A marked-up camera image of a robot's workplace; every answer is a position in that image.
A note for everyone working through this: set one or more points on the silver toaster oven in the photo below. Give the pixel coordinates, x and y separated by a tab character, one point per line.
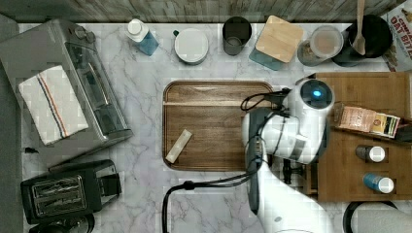
61	42

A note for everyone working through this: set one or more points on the tea bag packets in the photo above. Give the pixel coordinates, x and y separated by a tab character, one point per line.
364	120

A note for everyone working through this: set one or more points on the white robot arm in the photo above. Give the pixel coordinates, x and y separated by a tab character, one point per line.
296	132

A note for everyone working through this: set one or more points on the oat bites cereal box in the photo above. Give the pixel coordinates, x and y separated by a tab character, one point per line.
399	56

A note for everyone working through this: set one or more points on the dark spice bottle white cap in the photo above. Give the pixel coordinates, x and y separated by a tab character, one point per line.
371	153

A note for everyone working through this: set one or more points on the blue spice bottle white cap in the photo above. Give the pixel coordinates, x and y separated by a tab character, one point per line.
378	183

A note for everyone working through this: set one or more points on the cream wrapped stick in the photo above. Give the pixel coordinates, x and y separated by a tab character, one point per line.
178	147

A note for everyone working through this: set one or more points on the clear glass jar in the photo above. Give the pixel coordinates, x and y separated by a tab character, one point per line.
324	43

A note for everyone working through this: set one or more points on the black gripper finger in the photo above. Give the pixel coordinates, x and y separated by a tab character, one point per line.
281	95
288	171

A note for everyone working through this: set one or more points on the dark grey cup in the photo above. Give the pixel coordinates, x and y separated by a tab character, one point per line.
237	32

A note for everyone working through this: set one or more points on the wooden spoon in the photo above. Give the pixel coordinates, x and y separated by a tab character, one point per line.
359	43

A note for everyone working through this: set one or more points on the black toaster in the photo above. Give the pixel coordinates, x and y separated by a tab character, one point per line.
69	191

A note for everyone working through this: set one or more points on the black utensil holder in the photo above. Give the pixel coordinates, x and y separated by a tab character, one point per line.
378	39

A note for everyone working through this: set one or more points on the teal container with wooden lid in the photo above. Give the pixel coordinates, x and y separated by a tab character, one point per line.
276	43

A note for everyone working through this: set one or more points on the blue soap bottle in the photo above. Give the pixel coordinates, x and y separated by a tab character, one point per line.
140	34

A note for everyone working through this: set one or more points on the wooden serving tray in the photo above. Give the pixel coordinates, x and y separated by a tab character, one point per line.
210	111

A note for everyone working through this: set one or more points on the white round lidded container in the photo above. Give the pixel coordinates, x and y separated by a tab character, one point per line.
191	45

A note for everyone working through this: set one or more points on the striped white dish towel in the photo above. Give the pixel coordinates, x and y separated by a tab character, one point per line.
53	105

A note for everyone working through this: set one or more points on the paper towel roll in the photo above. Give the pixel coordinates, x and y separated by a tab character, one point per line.
376	217

